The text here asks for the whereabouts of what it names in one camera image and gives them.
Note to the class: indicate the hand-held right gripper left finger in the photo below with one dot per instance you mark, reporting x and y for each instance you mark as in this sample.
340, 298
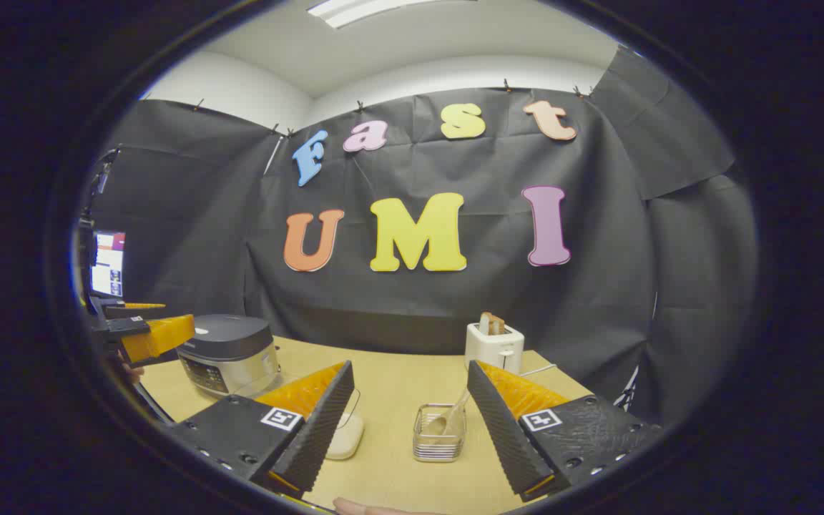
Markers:
326, 422

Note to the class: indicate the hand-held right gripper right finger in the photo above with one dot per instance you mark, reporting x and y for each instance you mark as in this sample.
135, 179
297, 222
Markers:
501, 429

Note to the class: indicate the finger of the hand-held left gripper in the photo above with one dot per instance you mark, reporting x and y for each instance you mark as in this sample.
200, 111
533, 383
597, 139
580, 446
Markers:
162, 335
133, 309

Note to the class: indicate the white rice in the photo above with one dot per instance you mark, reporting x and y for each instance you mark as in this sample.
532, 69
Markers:
345, 438

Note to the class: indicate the wooden spoon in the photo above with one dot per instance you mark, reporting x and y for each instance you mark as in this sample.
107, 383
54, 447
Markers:
448, 418

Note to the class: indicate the silver black rice cooker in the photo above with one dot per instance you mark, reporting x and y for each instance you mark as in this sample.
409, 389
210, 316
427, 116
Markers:
229, 354

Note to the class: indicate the computer monitor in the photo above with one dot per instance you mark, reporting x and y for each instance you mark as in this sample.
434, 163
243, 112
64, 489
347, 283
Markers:
109, 265

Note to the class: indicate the white toaster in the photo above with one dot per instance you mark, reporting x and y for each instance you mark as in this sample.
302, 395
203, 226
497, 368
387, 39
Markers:
494, 350

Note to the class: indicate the toast bread slice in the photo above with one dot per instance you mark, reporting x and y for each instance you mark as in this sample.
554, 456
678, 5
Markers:
498, 325
485, 323

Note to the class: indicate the black backdrop cloth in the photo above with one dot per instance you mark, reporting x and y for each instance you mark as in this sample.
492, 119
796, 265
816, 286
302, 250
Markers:
419, 307

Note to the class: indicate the ceiling light panel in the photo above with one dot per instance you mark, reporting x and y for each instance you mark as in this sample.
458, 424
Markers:
355, 10

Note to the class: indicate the white metal frame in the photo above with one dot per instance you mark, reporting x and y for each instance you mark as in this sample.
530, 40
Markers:
628, 393

